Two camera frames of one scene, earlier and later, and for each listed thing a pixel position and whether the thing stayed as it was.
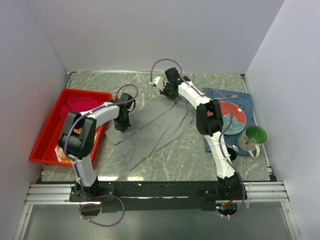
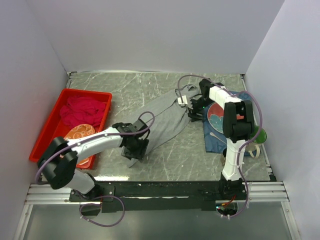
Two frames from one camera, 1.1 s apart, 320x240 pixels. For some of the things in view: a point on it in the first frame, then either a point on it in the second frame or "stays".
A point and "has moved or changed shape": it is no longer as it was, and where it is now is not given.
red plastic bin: x=45 y=151 stays
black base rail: x=151 y=196 stays
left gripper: x=123 y=126 -> x=126 y=153
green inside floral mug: x=250 y=139 stays
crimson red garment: x=78 y=104 stays
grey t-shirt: x=150 y=129 has moved or changed shape
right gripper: x=163 y=92 -> x=192 y=114
